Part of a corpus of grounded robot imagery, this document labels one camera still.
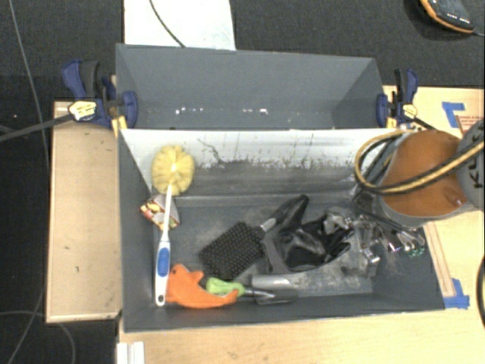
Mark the pale wood board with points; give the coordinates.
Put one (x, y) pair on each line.
(83, 211)

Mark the red and yellow packet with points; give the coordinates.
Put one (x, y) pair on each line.
(150, 208)

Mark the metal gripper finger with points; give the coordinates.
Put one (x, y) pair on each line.
(367, 258)
(339, 218)

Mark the black hairbrush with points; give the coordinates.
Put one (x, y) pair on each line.
(233, 250)

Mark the orange toy fish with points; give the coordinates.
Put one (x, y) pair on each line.
(186, 290)

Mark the black cloth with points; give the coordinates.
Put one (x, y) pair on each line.
(305, 254)

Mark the grey metal bin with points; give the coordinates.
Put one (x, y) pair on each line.
(235, 89)

